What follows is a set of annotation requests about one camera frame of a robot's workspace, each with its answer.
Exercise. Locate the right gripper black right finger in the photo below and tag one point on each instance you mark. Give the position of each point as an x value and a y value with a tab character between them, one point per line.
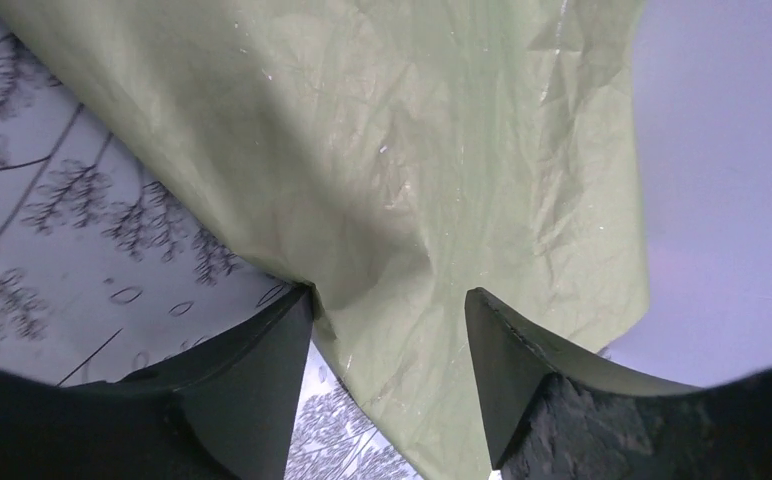
554	410

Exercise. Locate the green and orange wrapping paper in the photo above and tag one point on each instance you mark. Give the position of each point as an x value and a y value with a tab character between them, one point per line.
394	154

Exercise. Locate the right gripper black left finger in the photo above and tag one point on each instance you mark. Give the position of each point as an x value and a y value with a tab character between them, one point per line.
224	409

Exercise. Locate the floral patterned table mat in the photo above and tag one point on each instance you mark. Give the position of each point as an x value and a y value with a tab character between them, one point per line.
102	270

